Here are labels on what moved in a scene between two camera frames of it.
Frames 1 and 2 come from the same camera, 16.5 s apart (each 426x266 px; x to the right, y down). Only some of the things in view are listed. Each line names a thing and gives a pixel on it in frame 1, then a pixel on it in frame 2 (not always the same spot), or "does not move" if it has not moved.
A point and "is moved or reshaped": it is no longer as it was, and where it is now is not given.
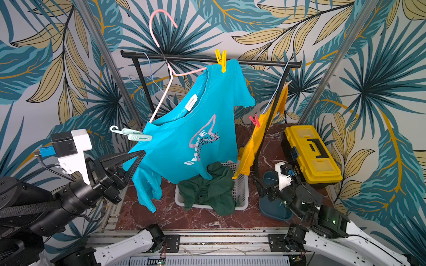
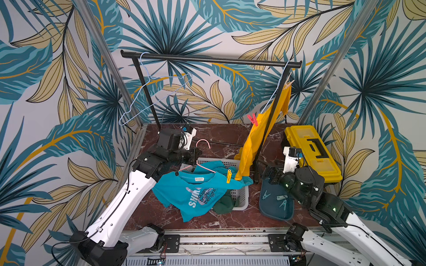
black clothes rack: x=277 y=63 does not move
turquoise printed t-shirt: x=196 y=131 to x=197 y=188
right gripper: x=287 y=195 to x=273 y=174
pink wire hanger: x=166 y=89 to x=196 y=162
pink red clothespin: x=255 y=120 does not move
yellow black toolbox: x=309 y=157 does not move
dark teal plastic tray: x=276 y=210 does not move
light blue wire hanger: x=148 y=78 to x=145 y=85
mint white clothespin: x=133 y=135 is moved or reshaped
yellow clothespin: x=222 y=61 to x=229 y=176
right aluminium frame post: x=359 y=24 does not move
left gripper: x=110 y=179 to x=193 y=157
